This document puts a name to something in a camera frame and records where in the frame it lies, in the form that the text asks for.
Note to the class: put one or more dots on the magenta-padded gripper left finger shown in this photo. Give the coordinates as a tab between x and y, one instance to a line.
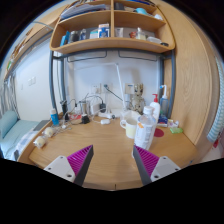
78	163

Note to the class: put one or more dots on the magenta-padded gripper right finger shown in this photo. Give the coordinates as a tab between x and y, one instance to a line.
148	163

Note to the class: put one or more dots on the clear plastic water bottle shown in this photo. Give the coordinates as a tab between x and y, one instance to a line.
145	130

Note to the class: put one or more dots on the white ceramic mug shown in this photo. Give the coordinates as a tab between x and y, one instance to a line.
130	128

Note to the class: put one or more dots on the small cream round bundle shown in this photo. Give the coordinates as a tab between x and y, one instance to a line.
49	132
40	141

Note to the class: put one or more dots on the small green packet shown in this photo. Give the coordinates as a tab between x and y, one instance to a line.
176	130

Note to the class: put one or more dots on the small blue printed box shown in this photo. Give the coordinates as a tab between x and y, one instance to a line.
162	120

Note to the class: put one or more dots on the white pink small packet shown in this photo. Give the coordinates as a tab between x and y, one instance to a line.
173	124

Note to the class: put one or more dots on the white earbuds case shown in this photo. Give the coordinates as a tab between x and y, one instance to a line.
105	121

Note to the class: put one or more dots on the blue tube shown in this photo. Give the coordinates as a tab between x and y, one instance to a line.
54	117

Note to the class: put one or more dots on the white power strip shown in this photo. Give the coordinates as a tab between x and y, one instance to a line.
106	115

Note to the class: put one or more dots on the bed with light bedding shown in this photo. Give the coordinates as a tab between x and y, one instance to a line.
15	131

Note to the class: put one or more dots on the white desk lamp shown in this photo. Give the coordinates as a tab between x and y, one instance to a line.
121	90

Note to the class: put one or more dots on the striped light curtain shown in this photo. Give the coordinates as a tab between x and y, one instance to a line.
216	110

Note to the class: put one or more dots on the wooden shelf unit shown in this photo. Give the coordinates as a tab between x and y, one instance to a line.
110	43

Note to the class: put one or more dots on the grey metal frame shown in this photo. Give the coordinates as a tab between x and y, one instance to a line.
51	83

